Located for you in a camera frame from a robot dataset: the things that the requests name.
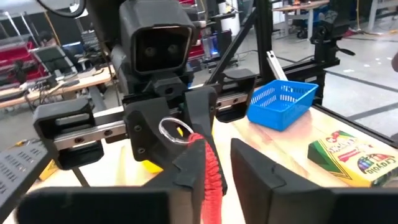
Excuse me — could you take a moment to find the red storage bin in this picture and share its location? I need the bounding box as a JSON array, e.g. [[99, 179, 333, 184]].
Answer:
[[0, 39, 37, 83]]

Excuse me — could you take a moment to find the yellow green crayon box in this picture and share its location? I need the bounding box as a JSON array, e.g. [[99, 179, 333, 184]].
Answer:
[[307, 129, 398, 188]]

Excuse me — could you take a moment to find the person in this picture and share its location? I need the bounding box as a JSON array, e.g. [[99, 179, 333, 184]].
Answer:
[[36, 30, 62, 47]]

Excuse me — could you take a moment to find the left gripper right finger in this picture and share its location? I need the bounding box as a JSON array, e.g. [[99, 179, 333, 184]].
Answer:
[[229, 138, 398, 224]]

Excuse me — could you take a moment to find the grey laptop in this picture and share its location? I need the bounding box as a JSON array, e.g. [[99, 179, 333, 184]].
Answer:
[[32, 44, 79, 77]]

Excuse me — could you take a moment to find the silver aluminium bracket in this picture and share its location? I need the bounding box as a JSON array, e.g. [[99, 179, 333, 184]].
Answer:
[[265, 50, 289, 83]]

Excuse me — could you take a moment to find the blue plastic basket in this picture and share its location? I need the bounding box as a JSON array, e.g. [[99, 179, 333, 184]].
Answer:
[[246, 79, 320, 132]]

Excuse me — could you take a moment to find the wooden background desk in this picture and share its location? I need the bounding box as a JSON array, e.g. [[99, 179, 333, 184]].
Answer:
[[0, 65, 116, 110]]

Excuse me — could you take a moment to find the yellow plastic basket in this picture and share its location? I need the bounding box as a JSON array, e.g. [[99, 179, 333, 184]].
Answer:
[[141, 126, 185, 174]]

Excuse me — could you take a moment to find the black clamp mount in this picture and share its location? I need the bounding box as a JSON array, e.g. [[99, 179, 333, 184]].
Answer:
[[310, 17, 356, 75]]

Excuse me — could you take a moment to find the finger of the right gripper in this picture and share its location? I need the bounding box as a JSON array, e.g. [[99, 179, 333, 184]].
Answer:
[[123, 96, 188, 166], [183, 86, 228, 197]]

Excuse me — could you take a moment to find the black perforated metal riser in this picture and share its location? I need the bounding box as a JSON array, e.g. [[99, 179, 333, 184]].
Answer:
[[0, 139, 91, 218]]

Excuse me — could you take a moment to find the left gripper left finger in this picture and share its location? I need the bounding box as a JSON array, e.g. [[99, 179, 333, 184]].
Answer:
[[17, 138, 208, 224]]

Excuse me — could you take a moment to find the orange coil wristband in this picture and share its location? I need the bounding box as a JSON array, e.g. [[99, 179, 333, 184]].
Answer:
[[157, 116, 225, 224]]

